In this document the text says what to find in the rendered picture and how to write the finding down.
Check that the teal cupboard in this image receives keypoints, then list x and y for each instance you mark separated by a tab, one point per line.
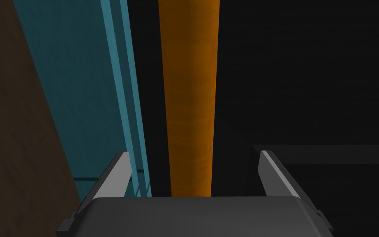
77	82

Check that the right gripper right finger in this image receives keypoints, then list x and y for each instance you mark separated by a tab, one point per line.
280	179

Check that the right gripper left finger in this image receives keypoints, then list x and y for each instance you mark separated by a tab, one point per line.
114	179

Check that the black appliance door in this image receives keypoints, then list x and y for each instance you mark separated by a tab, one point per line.
294	82

